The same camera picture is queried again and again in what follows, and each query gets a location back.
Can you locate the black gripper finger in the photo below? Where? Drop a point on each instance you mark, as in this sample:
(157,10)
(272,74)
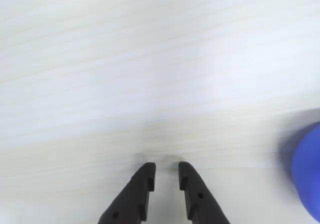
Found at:
(130,199)
(200,204)

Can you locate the blue rubber duck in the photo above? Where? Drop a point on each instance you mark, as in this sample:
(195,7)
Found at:
(308,169)

